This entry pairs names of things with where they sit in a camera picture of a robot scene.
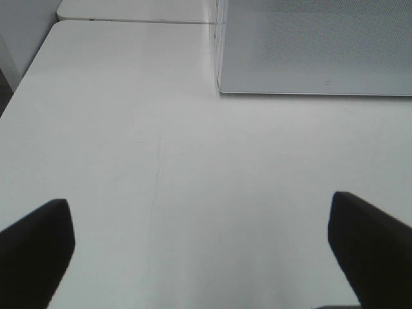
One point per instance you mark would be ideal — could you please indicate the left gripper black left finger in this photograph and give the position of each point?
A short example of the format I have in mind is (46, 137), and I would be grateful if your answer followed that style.
(35, 254)

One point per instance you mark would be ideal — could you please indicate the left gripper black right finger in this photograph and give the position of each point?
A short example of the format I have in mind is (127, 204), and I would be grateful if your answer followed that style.
(373, 250)

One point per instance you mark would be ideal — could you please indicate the adjacent white table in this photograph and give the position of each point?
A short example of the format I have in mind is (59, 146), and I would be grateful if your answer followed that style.
(145, 11)

